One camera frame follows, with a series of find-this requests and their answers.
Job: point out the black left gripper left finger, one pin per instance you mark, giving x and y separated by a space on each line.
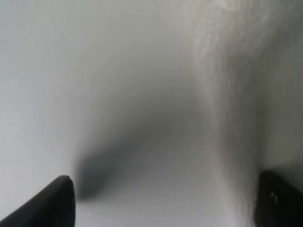
54 206

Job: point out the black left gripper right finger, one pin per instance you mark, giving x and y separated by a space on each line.
279 204

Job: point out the white towel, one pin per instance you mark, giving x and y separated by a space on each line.
248 56

